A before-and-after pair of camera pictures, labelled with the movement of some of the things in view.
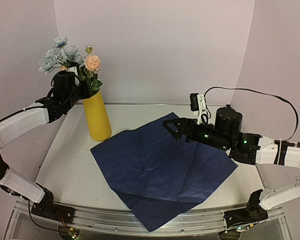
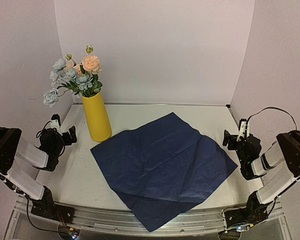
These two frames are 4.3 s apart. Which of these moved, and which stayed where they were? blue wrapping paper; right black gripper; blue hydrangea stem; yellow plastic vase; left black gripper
Moved: right black gripper; blue hydrangea stem; left black gripper
Stayed: blue wrapping paper; yellow plastic vase
